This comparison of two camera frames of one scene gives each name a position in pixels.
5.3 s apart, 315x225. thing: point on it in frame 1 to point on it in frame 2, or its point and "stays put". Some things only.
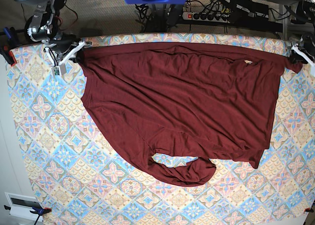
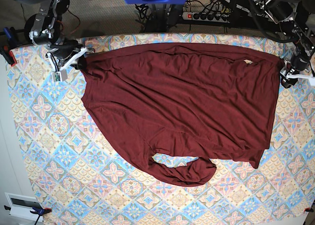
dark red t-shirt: [183, 105] stays put
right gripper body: [304, 51] to [294, 69]
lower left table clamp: [38, 211] stays put
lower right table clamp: [308, 209] stays put
